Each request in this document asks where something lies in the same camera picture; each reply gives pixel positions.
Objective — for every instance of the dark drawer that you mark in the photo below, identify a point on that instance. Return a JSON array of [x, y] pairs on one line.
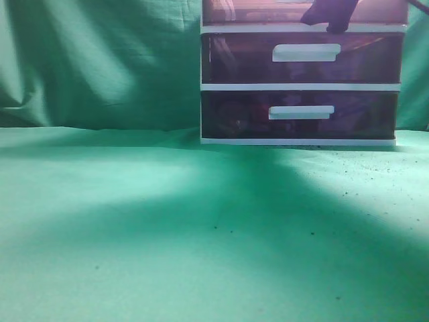
[[332, 115], [256, 12], [261, 58]]

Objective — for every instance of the dark top drawer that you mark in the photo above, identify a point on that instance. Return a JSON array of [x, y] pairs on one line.
[[256, 12]]

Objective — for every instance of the green cloth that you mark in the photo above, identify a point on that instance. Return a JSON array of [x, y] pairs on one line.
[[112, 210]]

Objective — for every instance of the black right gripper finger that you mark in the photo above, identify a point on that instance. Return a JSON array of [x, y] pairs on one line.
[[336, 13]]

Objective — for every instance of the white frame drawer cabinet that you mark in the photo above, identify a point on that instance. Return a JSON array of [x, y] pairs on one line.
[[297, 28]]

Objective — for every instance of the dark middle drawer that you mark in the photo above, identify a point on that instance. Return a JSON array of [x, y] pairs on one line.
[[261, 58]]

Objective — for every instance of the dark bottom drawer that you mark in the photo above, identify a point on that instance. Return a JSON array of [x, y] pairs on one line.
[[332, 115]]

